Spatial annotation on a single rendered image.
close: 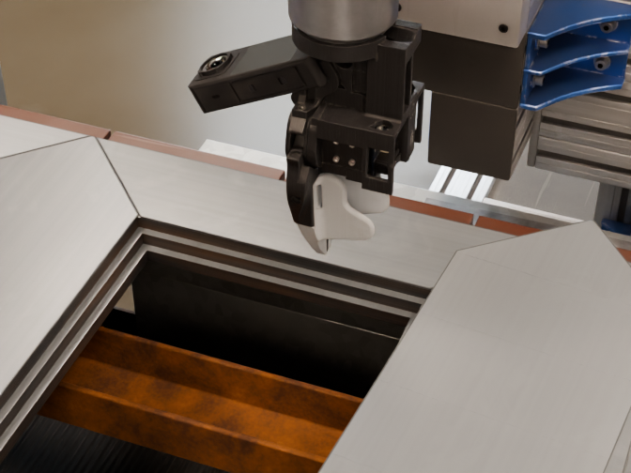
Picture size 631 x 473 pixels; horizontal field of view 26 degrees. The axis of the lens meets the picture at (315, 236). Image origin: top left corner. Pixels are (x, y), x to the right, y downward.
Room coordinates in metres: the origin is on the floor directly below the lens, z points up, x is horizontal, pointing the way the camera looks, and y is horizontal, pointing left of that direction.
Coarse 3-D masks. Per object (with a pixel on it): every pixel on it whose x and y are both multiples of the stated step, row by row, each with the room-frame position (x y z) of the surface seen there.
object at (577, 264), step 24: (504, 240) 0.87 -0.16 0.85; (528, 240) 0.87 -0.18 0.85; (552, 240) 0.87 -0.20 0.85; (576, 240) 0.87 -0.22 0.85; (504, 264) 0.84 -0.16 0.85; (528, 264) 0.84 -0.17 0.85; (552, 264) 0.84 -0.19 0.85; (576, 264) 0.84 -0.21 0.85; (600, 264) 0.84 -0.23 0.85; (624, 264) 0.84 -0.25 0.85; (600, 288) 0.81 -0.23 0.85; (624, 288) 0.81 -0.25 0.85
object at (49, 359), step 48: (144, 240) 0.90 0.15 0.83; (192, 240) 0.89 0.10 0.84; (96, 288) 0.83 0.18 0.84; (288, 288) 0.84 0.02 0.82; (336, 288) 0.84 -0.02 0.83; (384, 288) 0.83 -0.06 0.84; (48, 336) 0.76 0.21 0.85; (48, 384) 0.73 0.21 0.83; (0, 432) 0.68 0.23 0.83; (624, 432) 0.66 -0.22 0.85
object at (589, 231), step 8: (568, 224) 0.90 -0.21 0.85; (576, 224) 0.90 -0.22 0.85; (584, 224) 0.90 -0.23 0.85; (592, 224) 0.90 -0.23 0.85; (560, 232) 0.89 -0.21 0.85; (568, 232) 0.89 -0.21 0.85; (576, 232) 0.89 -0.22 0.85; (584, 232) 0.89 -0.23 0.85; (592, 232) 0.89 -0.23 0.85; (600, 232) 0.89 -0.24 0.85; (584, 240) 0.87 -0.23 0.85; (592, 240) 0.87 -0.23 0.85; (600, 240) 0.87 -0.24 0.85; (608, 240) 0.87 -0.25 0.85; (608, 248) 0.86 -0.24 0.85; (616, 248) 0.86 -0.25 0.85
